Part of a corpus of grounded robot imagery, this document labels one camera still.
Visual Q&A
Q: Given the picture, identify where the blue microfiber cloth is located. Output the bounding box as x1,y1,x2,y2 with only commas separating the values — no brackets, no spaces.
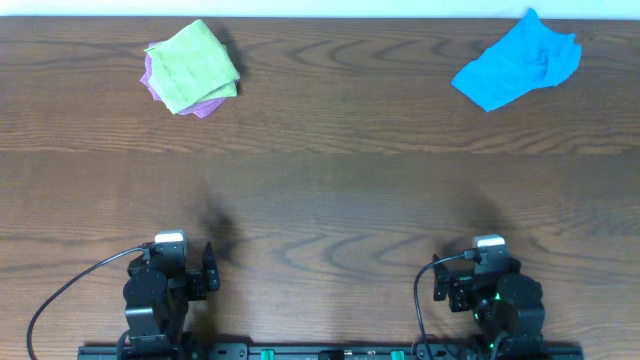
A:
451,8,582,112

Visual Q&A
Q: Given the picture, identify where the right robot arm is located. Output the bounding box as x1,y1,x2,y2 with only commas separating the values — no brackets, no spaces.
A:
433,251,547,359

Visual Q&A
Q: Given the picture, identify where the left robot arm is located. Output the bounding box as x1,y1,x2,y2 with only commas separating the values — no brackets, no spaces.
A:
117,241,220,359

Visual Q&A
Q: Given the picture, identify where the purple folded cloth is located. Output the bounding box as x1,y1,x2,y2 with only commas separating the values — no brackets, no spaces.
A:
140,54,226,119

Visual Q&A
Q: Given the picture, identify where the green folded cloth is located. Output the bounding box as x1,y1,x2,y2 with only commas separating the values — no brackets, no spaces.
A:
145,19,240,114

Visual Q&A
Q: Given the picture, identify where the right black cable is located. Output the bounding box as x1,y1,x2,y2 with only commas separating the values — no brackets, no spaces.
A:
412,250,481,360

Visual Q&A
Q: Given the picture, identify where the black cable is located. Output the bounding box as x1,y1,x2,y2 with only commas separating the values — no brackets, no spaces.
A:
25,245,151,360
412,250,481,360

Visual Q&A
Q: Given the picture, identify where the left black cable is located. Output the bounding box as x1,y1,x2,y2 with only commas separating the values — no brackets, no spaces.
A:
25,245,151,360

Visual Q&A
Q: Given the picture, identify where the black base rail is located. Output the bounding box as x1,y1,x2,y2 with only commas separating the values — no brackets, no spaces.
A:
77,343,585,360

